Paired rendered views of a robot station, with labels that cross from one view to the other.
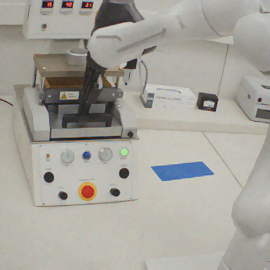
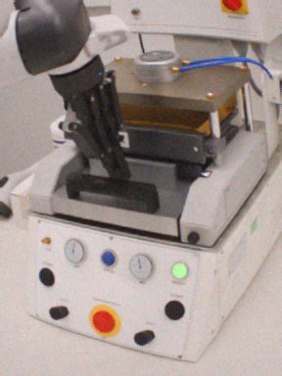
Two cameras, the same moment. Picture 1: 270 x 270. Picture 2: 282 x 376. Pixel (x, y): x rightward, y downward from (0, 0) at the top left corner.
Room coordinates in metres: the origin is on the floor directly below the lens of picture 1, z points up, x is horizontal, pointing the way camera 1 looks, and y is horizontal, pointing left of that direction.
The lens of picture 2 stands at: (0.74, -0.63, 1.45)
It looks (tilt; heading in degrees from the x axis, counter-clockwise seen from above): 28 degrees down; 59
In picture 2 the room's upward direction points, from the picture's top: 8 degrees counter-clockwise
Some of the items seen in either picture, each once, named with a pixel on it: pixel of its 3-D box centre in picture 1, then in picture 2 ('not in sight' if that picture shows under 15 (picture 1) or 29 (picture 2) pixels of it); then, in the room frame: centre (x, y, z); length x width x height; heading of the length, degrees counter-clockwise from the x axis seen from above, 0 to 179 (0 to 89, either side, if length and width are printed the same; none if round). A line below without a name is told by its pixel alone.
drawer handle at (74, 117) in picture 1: (86, 119); (110, 191); (1.14, 0.14, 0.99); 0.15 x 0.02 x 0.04; 117
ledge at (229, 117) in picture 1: (207, 113); not in sight; (1.91, -0.32, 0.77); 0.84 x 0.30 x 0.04; 108
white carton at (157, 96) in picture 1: (167, 97); not in sight; (1.87, -0.11, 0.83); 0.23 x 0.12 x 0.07; 106
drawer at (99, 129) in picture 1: (74, 106); (156, 162); (1.27, 0.21, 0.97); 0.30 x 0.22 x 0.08; 27
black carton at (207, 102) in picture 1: (207, 101); not in sight; (1.92, -0.31, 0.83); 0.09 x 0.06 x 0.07; 100
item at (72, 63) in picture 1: (79, 65); (180, 83); (1.35, 0.22, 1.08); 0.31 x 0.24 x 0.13; 117
